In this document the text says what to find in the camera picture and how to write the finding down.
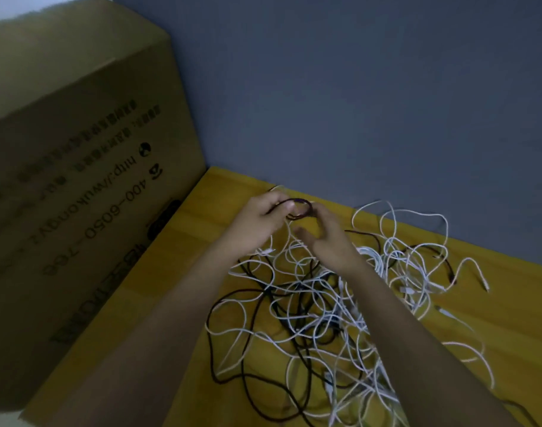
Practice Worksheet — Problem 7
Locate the person's right hand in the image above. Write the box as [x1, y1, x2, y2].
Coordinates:
[291, 202, 372, 279]

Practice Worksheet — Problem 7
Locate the person's left hand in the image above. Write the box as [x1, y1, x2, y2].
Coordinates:
[219, 190, 299, 260]

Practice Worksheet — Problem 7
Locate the tangle of white cables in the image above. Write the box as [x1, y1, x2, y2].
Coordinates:
[204, 186, 496, 427]

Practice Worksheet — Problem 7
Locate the black cable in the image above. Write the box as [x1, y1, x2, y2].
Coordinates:
[204, 197, 456, 425]

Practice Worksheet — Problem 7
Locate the person's left forearm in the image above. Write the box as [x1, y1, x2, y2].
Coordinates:
[35, 243, 253, 427]

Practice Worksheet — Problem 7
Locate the person's right forearm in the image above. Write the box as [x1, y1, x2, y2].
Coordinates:
[346, 260, 521, 427]

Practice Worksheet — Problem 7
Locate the plain brown cardboard box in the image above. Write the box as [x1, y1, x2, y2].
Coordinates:
[0, 0, 208, 415]

